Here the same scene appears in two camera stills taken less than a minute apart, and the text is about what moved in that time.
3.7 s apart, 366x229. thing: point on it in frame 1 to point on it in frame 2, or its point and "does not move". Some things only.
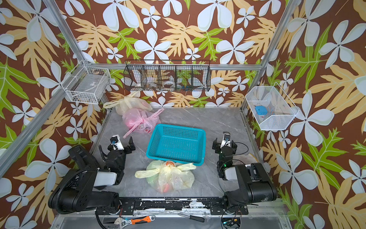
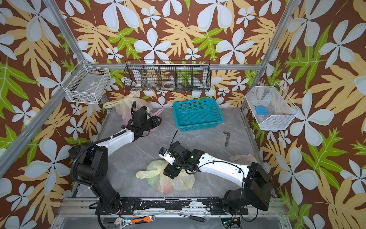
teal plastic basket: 180,144 to 198,114
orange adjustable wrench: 125,223 does not move
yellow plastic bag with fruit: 167,176 does not move
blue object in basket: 261,110 does not move
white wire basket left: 86,84 does not move
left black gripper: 132,147 to 155,121
